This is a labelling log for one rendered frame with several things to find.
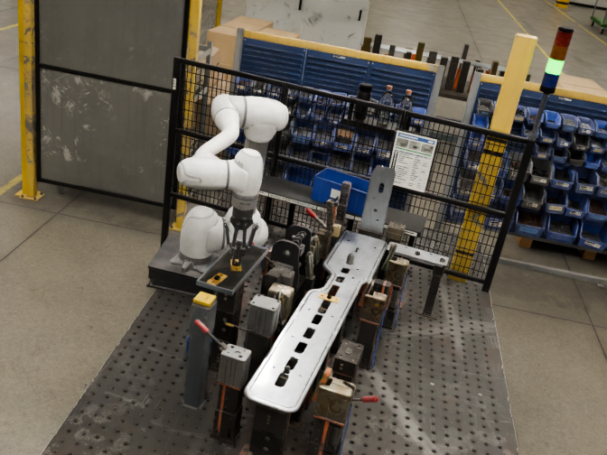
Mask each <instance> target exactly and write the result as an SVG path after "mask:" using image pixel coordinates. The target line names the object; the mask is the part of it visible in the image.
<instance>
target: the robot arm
mask: <svg viewBox="0 0 607 455"><path fill-rule="evenodd" d="M211 116H212V119H213V121H214V123H215V124H216V126H217V128H218V129H219V130H220V131H221V133H220V134H218V135H216V136H215V137H213V138H212V139H210V140H209V141H208V142H207V143H206V144H204V145H202V146H201V147H200V148H199V149H198V150H197V152H196V154H195V155H193V157H192V158H187V159H184V160H182V161H181V162H180V163H179V164H178V166H177V179H178V181H179V182H180V183H181V184H182V185H183V186H186V187H188V188H192V189H196V190H233V191H232V201H231V204H232V207H231V208H230V209H229V211H228V213H227V215H226V217H220V216H218V214H217V213H216V212H215V211H214V210H213V209H211V208H208V207H205V206H198V207H194V208H193V209H191V210H190V211H189V212H188V214H187V215H186V217H185V219H184V221H183V223H182V231H181V237H180V251H179V253H178V254H177V255H176V256H175V257H174V258H172V259H171V260H170V264H171V265H178V266H181V267H182V270H181V271H182V272H184V273H186V272H187V271H189V270H192V271H195V272H197V273H199V274H203V273H204V272H205V271H206V270H207V269H208V268H209V267H210V266H211V265H212V264H213V263H214V262H215V261H216V260H217V259H218V258H219V254H216V253H212V252H215V251H218V250H227V249H228V248H229V247H230V255H232V265H234V264H235V257H236V251H237V246H235V244H236V241H237V240H239V241H242V246H240V248H239V257H238V266H241V257H242V256H245V251H246V249H247V248H250V247H251V245H252V242H254V243H255V244H256V245H257V246H262V245H263V244H264V243H265V242H266V240H267V236H268V228H267V225H266V222H265V221H264V220H263V219H262V218H260V214H259V212H258V210H257V199H258V194H259V189H260V186H261V183H262V178H263V170H264V166H265V161H266V152H267V147H268V143H269V141H271V140H272V138H273V137H274V135H275V133H276V131H281V130H283V129H284V128H285V127H286V125H287V123H288V110H287V107H286V106H285V105H283V104H282V103H281V102H279V101H277V100H274V99H272V98H267V97H242V96H230V95H226V94H222V95H218V96H216V97H215V98H214V100H213V102H212V105H211ZM239 128H243V129H244V134H245V137H246V141H245V145H244V149H241V150H240V151H239V152H238V153H237V155H236V156H235V159H234V160H228V161H225V160H220V159H219V158H218V157H216V156H214V155H215V154H217V153H219V152H221V151H222V150H224V149H226V148H227V147H229V146H230V145H232V144H233V143H234V142H235V141H236V140H237V138H238V134H239ZM246 243H247V244H246Z"/></svg>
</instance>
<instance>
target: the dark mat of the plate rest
mask: <svg viewBox="0 0 607 455"><path fill-rule="evenodd" d="M235 246H237V251H236V257H235V259H238V257H239V248H240V246H242V243H239V242H237V243H236V244H235ZM265 251H266V250H264V249H261V248H257V247H254V246H251V247H250V248H247V249H246V251H245V256H242V257H241V272H236V271H231V263H230V260H231V259H232V255H230V250H229V251H228V252H227V253H226V254H225V255H224V256H223V257H222V258H221V259H220V260H219V261H218V262H217V263H216V264H215V265H214V266H213V267H212V268H211V269H210V270H209V271H208V272H207V273H206V274H205V275H204V276H203V277H202V278H201V279H200V281H202V282H205V283H207V281H209V279H210V278H212V277H213V276H214V275H216V274H218V273H221V274H225V275H227V276H228V277H227V278H226V279H224V280H223V281H222V282H220V283H219V284H217V285H216V286H218V287H222V288H225V289H228V290H231V291H232V290H233V289H234V288H235V286H236V285H237V284H238V283H239V282H240V281H241V279H242V278H243V277H244V276H245V275H246V274H247V272H248V271H249V270H250V269H251V268H252V266H253V265H254V264H255V263H256V262H257V260H258V259H259V258H260V257H261V256H262V255H263V254H264V253H265Z"/></svg>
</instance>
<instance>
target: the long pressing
mask: <svg viewBox="0 0 607 455"><path fill-rule="evenodd" d="M348 240H349V241H348ZM357 247H358V248H359V249H358V251H357V252H355V251H356V248H357ZM374 247H375V248H374ZM387 247H388V243H387V242H386V241H384V240H381V239H377V238H374V237H368V236H365V235H362V234H358V233H355V232H351V231H349V230H345V231H344V232H343V233H342V234H341V237H340V238H339V240H338V241H337V243H336V244H335V246H334V247H333V249H332V250H331V252H330V253H329V254H328V256H327V257H326V259H325V260H324V262H323V264H322V267H323V268H324V269H325V270H326V271H327V272H328V274H329V275H330V276H331V277H330V278H329V280H328V281H327V283H326V284H325V285H324V287H323V288H320V289H313V290H310V291H308V292H307V293H306V295H305V296H304V297H303V299H302V300H301V302H300V303H299V305H298V306H297V308H296V310H295V311H294V313H293V315H292V316H291V318H290V319H289V321H288V322H287V323H286V325H285V327H284V328H283V330H282V331H281V333H280V334H279V336H278V337H277V339H276V340H275V343H274V344H273V346H272V347H271V349H269V351H268V352H267V354H266V356H265V358H264V359H263V361H262V362H261V364H260V365H259V367H258V368H257V370H256V372H255V373H254V375H253V376H252V377H251V379H250V380H249V382H248V383H247V385H246V387H245V390H244V396H245V397H246V398H247V399H248V400H249V401H252V402H255V403H258V404H262V405H265V406H268V407H271V408H273V409H276V410H278V411H281V412H284V413H295V412H297V411H298V410H299V409H300V408H301V406H302V404H303V402H304V399H305V397H306V396H307V394H308V392H309V390H310V388H311V386H312V384H313V381H314V379H315V378H316V376H317V374H318V372H319V370H320V368H321V366H322V363H323V361H324V359H325V358H326V356H327V354H328V352H329V350H330V348H331V346H332V343H333V341H334V340H335V338H336V336H337V335H338V333H339V331H340V329H341V326H342V324H343V322H344V321H345V319H346V317H347V315H348V313H349V311H350V308H351V306H352V304H353V303H354V301H355V299H356V297H357V295H358V293H359V291H360V288H361V286H362V285H363V284H365V283H367V282H368V281H369V280H370V278H371V279H372V278H373V276H374V274H375V272H376V270H377V268H378V265H379V263H380V261H381V259H382V257H383V255H384V254H385V252H386V250H387ZM349 253H353V254H354V261H353V265H348V264H346V261H347V256H348V254H349ZM343 268H346V269H349V272H348V273H347V274H345V273H342V272H341V270H342V269H343ZM357 269H359V270H357ZM339 276H340V277H343V278H344V280H343V282H342V283H338V282H336V279H337V278H338V277H339ZM352 277H353V278H352ZM333 285H336V286H339V287H340V288H339V290H338V291H337V293H336V294H335V296H334V297H337V298H340V301H339V302H338V303H335V302H330V301H328V302H330V303H331V304H330V306H329V308H328V309H327V311H326V312H325V313H324V314H322V313H319V312H318V310H319V309H320V307H321V305H322V303H323V301H327V300H324V299H321V298H319V297H318V296H319V295H320V293H325V294H328V293H329V291H330V289H331V288H332V286H333ZM309 309H310V310H309ZM315 315H320V316H322V320H321V321H320V323H319V325H315V324H312V320H313V318H314V316H315ZM332 316H333V317H332ZM309 328H310V329H313V330H315V332H314V334H313V335H312V337H311V338H310V339H307V338H304V337H303V335H304V333H305V332H306V331H307V329H309ZM292 336H293V337H292ZM300 342H303V343H305V344H307V346H306V348H305V350H304V351H303V354H299V353H296V352H294V351H295V349H296V347H297V346H298V344H299V343H300ZM290 358H296V359H298V362H297V363H296V365H295V367H294V369H293V370H290V373H289V374H286V373H284V370H285V366H286V364H287V362H288V361H289V359H290ZM281 374H284V375H287V376H289V377H288V379H287V381H286V383H285V385H284V387H279V386H276V385H275V382H276V381H277V379H278V377H280V375H281Z"/></svg>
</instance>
